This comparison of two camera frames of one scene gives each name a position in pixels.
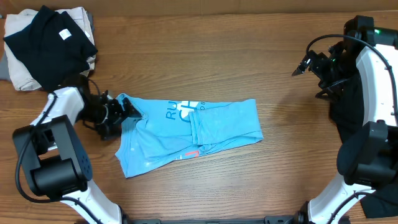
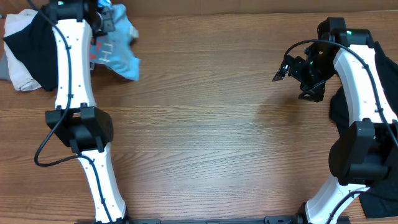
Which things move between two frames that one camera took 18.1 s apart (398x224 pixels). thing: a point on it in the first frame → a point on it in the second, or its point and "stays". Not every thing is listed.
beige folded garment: [23, 77] stays
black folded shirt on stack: [52, 47] stays
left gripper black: [118, 114] → [100, 33]
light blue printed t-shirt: [173, 130] → [112, 49]
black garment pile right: [346, 113] stays
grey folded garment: [4, 69] stays
